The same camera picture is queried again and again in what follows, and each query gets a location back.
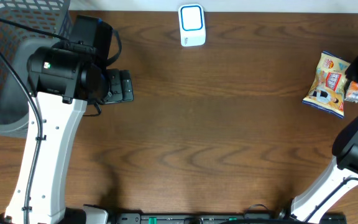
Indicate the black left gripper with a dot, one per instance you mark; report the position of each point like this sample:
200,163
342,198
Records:
123,86

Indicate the orange snack packet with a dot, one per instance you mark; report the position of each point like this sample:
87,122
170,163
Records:
352,92

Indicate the yellow snack bag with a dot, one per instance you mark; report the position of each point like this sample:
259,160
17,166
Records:
327,91

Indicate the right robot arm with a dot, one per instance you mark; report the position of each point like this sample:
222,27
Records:
340,177

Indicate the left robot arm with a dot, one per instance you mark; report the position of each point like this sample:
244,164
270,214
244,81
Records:
65,79

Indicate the white barcode scanner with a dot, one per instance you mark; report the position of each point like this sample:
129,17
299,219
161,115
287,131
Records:
192,25

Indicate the dark grey plastic basket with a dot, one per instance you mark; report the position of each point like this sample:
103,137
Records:
16,45

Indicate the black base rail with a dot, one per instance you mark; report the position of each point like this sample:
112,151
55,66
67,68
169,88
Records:
136,218

